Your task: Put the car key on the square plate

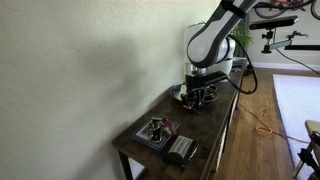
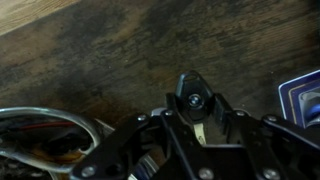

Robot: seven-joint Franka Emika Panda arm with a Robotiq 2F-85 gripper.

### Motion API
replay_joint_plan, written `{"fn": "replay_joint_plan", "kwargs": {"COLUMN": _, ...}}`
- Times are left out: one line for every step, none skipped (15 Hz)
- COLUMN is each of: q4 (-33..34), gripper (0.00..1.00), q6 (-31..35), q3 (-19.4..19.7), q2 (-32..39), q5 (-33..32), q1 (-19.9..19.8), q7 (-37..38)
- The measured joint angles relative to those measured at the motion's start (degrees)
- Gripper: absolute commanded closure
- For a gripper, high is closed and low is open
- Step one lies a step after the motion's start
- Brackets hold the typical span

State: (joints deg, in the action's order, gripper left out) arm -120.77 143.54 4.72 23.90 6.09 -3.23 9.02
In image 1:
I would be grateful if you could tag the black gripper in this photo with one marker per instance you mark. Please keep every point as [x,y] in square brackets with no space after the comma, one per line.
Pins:
[196,83]

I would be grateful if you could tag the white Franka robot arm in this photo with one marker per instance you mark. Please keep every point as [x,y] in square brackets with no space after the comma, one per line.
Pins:
[206,46]

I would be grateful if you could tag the dark blue round plate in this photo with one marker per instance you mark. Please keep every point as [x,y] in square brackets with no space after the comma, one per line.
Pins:
[175,90]

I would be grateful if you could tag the square plate blue rim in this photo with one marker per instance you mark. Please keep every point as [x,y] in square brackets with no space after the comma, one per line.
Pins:
[141,136]

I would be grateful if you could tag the dark wooden console table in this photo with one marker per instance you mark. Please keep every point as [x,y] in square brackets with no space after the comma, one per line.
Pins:
[200,133]

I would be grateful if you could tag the white ribbed sheet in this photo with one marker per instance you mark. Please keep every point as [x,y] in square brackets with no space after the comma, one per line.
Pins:
[180,146]

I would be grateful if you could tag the silver metal keys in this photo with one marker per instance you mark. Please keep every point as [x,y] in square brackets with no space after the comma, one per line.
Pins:
[154,131]

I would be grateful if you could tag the grey flat device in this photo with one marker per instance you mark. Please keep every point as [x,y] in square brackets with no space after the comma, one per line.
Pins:
[239,64]

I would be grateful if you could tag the black rectangular box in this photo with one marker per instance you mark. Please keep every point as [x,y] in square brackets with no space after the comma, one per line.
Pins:
[181,160]

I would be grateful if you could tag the pale floor rug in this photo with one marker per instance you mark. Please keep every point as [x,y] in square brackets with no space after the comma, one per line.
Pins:
[296,106]

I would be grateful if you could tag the black horizontal bar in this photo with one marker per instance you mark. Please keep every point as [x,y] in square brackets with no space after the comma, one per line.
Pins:
[301,47]

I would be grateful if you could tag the beige seat chair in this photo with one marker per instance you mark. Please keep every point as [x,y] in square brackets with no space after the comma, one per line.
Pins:
[313,128]

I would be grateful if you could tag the black clamp on chair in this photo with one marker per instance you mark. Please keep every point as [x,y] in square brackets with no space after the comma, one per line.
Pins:
[306,156]

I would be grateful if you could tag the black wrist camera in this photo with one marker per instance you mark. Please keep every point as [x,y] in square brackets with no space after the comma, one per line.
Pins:
[216,77]

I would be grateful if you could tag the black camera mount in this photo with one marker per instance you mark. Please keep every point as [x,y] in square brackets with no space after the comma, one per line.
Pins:
[267,46]

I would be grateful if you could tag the grey metal bracket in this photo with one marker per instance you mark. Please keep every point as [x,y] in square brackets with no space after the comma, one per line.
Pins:
[283,43]

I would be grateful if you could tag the black stereo camera bar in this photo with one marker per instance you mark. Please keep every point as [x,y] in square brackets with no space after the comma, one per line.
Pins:
[276,21]

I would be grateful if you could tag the red frame bicycle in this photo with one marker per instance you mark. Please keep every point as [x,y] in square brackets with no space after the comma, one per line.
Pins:
[283,2]

